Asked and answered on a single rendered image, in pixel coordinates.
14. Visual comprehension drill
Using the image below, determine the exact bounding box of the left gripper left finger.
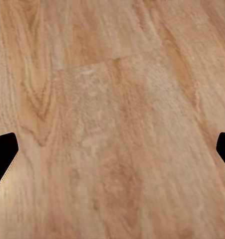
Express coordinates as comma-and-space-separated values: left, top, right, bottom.
0, 132, 18, 180

